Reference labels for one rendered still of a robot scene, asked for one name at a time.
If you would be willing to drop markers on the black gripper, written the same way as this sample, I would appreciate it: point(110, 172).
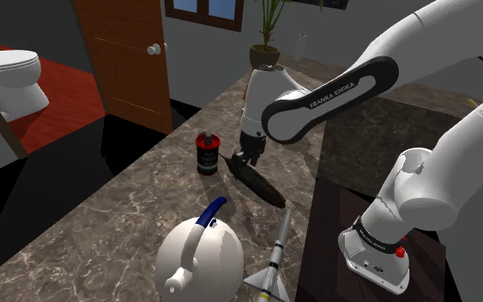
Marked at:
point(252, 143)

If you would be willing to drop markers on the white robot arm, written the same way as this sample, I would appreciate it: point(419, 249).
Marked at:
point(433, 180)

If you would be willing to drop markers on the dark oblong ribbed object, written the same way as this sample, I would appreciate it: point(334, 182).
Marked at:
point(262, 186)

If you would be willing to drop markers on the red and black can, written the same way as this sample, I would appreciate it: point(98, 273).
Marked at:
point(207, 161)

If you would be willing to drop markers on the potted green plant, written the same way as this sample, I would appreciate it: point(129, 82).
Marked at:
point(264, 55)

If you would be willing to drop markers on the white toy rocket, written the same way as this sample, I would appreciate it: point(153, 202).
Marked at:
point(275, 259)

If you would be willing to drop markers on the wood framed window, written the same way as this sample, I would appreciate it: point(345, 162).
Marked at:
point(224, 19)

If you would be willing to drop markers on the dark robot stand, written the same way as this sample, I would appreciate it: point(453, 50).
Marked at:
point(329, 251)

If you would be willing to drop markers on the brown wooden door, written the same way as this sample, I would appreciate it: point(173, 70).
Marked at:
point(128, 71)

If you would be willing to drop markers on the small yellow object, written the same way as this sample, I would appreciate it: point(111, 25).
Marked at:
point(472, 102)

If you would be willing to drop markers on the white toilet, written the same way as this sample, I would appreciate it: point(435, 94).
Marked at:
point(11, 83)

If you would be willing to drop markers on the dark wall picture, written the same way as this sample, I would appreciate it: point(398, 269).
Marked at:
point(335, 3)

